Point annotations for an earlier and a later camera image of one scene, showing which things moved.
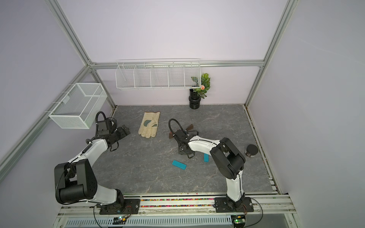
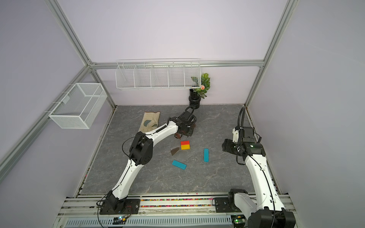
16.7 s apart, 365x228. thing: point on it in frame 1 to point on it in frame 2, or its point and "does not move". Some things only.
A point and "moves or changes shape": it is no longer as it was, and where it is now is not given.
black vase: [194, 99] does not move
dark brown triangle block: [190, 128] moves or changes shape
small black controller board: [120, 221] does not move
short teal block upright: [206, 157] does not move
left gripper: [122, 133] to [190, 134]
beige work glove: [148, 126] does not move
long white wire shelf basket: [161, 73] does not move
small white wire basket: [79, 108] does not move
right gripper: [179, 150] to [227, 146]
